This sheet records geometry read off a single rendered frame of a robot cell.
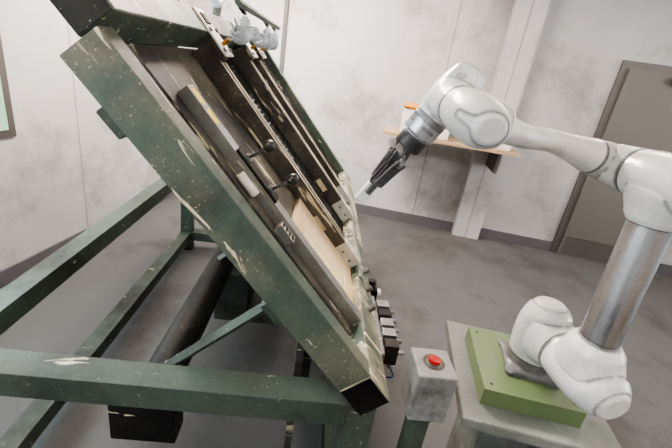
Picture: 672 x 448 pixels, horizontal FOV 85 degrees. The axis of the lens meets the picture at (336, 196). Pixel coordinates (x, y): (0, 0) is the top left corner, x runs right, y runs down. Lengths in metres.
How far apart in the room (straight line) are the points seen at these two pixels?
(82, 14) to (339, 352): 1.00
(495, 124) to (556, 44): 3.84
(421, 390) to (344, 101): 3.60
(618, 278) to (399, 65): 3.49
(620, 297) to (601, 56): 3.71
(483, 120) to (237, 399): 1.03
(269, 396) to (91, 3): 1.09
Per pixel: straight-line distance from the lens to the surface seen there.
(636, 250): 1.22
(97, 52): 0.95
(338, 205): 2.11
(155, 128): 0.92
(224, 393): 1.28
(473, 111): 0.79
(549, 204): 4.90
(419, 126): 0.95
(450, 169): 4.52
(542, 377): 1.59
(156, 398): 1.35
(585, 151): 1.20
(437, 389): 1.27
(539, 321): 1.46
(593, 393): 1.35
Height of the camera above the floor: 1.75
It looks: 20 degrees down
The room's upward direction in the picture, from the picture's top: 9 degrees clockwise
